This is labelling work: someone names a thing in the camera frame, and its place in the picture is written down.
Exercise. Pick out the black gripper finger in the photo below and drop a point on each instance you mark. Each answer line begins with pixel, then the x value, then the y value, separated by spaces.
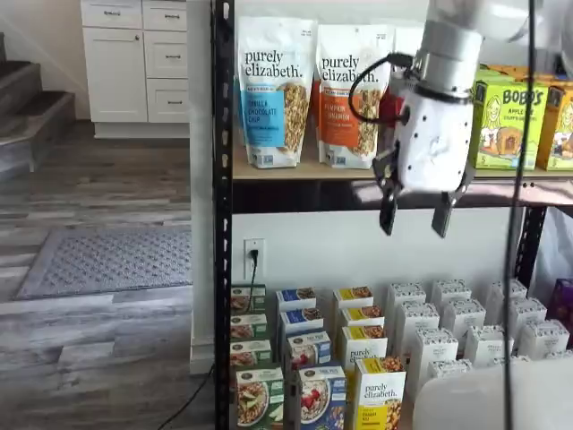
pixel 388 210
pixel 442 219

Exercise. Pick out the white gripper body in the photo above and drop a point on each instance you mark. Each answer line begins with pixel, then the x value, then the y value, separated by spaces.
pixel 434 143

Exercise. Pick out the blue white berry oatmeal box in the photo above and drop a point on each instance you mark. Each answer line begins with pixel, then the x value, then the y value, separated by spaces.
pixel 309 349
pixel 320 398

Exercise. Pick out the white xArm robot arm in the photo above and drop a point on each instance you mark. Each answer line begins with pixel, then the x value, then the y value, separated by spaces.
pixel 452 54

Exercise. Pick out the white patterned pantry box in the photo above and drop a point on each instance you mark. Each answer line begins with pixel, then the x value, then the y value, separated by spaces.
pixel 418 318
pixel 432 354
pixel 450 369
pixel 451 290
pixel 405 293
pixel 561 354
pixel 499 359
pixel 544 336
pixel 530 311
pixel 501 293
pixel 463 313
pixel 488 345

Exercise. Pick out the green Bobo's apple pie box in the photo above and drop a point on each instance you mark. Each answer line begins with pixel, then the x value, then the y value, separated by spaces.
pixel 506 130
pixel 485 74

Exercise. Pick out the wooden shelf board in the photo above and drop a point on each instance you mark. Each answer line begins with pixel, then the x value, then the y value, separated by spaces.
pixel 313 172

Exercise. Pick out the yellow purely elizabeth box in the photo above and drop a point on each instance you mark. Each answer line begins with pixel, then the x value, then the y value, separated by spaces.
pixel 365 342
pixel 380 394
pixel 362 315
pixel 353 296

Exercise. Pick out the blue label granola box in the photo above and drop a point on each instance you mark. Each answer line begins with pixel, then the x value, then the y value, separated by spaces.
pixel 295 298
pixel 300 319

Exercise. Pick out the purple box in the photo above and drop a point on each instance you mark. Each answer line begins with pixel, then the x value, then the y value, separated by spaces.
pixel 565 295

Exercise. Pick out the black metal shelf rack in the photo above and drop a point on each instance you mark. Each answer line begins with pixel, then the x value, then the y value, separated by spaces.
pixel 222 224

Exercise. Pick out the green oatmeal box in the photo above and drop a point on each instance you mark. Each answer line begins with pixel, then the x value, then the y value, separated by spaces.
pixel 250 354
pixel 244 299
pixel 248 327
pixel 259 396

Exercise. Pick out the orange purely elizabeth granola bag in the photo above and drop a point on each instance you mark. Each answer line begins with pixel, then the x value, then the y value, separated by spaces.
pixel 340 89

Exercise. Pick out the blue purely elizabeth granola bag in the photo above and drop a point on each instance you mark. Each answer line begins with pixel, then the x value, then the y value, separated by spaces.
pixel 239 112
pixel 273 89

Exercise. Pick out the grey patterned doormat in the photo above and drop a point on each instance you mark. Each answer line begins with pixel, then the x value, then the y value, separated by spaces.
pixel 112 264

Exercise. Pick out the white kitchen cabinet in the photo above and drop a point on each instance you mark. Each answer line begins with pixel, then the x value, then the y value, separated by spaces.
pixel 116 76

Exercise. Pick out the dark wooden staircase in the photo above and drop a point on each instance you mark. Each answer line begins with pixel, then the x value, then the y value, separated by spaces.
pixel 27 98

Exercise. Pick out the white wall outlet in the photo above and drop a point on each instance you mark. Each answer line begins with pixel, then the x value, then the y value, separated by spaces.
pixel 247 273

